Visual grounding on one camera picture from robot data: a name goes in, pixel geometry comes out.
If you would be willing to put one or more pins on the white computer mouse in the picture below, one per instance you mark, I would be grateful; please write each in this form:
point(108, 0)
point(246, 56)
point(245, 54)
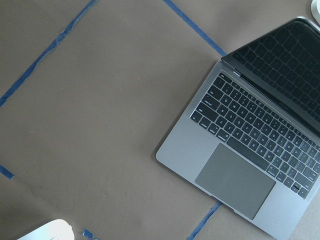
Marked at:
point(57, 229)

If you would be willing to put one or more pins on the grey laptop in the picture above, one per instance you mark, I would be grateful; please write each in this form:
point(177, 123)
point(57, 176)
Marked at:
point(250, 137)

